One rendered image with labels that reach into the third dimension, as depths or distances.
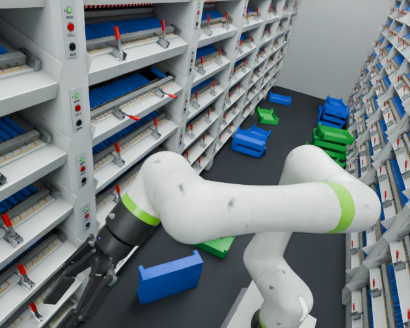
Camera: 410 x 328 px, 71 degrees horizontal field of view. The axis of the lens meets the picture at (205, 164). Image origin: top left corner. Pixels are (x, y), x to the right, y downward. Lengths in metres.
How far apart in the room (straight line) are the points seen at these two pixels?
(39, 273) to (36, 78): 0.60
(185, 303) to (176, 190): 1.18
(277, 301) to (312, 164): 0.43
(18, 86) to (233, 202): 0.51
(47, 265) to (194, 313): 0.77
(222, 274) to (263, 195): 1.22
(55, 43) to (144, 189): 0.39
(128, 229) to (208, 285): 1.13
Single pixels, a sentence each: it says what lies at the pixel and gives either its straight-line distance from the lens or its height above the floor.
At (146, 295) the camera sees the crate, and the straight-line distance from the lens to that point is 1.51.
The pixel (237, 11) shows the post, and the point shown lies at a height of 1.19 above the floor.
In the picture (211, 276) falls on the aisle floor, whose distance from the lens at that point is 1.70.
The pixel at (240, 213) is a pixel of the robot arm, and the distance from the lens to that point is 0.48.
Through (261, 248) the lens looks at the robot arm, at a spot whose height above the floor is 0.65.
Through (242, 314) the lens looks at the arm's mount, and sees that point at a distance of 1.19.
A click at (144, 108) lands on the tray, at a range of 1.13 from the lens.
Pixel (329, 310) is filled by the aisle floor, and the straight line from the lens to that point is 1.84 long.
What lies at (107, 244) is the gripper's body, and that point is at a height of 0.91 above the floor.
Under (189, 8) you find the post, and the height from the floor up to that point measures 1.23.
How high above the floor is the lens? 1.37
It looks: 34 degrees down
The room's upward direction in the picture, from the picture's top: 11 degrees clockwise
